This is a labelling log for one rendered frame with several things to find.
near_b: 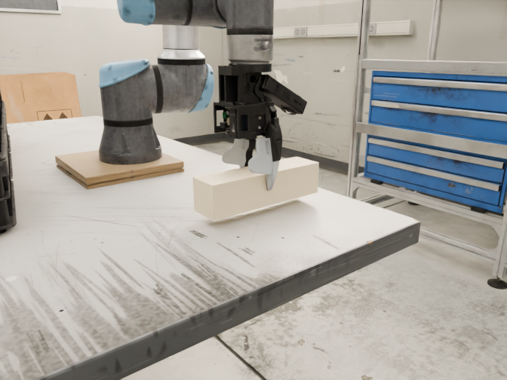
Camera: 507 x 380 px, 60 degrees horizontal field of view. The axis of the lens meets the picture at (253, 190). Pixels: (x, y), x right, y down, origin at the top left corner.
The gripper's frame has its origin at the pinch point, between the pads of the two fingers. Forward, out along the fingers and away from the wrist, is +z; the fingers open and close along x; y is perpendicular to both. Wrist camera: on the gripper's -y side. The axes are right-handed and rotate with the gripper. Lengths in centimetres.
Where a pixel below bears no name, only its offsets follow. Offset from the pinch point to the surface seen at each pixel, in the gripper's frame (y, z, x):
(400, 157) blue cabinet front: -141, 30, -63
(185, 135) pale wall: -177, 65, -343
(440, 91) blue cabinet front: -141, -4, -46
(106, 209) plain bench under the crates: 22.2, 6.1, -17.8
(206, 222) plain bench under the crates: 11.1, 6.0, -0.7
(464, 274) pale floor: -139, 76, -22
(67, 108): -56, 25, -324
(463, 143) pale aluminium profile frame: -137, 16, -31
